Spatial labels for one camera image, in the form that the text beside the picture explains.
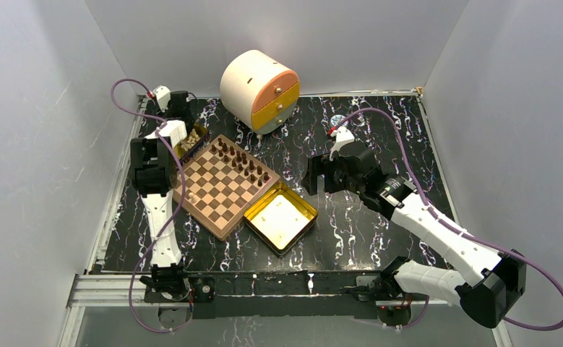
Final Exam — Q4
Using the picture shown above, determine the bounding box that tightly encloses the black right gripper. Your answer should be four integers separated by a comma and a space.
300, 153, 364, 196

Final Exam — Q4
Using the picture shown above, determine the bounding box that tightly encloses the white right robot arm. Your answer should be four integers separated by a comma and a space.
301, 142, 526, 328

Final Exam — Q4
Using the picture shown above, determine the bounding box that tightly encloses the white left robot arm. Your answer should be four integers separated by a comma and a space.
129, 85, 194, 301

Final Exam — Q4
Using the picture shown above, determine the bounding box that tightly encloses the gold tin with white pieces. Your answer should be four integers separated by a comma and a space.
176, 124, 210, 165

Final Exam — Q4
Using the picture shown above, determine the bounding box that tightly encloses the dark chess pieces row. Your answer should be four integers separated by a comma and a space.
202, 137, 272, 189

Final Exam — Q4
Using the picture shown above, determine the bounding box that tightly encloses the wooden chess board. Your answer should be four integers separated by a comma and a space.
173, 135, 280, 241

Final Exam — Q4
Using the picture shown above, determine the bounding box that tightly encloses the small blue white jar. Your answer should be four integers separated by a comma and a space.
330, 114, 346, 129

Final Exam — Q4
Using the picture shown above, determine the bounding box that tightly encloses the empty gold tin lid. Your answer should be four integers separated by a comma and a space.
244, 181, 318, 257

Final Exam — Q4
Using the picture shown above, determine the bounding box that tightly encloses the round pastel drawer cabinet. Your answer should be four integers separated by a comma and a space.
220, 50, 301, 137

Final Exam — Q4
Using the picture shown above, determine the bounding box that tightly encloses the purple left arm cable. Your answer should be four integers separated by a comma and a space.
111, 78, 196, 334

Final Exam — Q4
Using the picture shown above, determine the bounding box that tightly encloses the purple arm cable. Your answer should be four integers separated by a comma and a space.
329, 107, 563, 333
111, 78, 196, 334

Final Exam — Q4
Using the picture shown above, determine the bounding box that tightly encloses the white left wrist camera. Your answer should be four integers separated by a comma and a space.
151, 85, 171, 113

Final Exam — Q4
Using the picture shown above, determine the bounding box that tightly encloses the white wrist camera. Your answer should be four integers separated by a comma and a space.
151, 85, 171, 113
329, 126, 355, 161

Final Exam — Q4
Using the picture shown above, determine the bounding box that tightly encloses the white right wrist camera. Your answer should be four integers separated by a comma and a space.
329, 126, 355, 161

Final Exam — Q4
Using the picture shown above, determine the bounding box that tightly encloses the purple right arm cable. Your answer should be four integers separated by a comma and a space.
329, 107, 563, 333

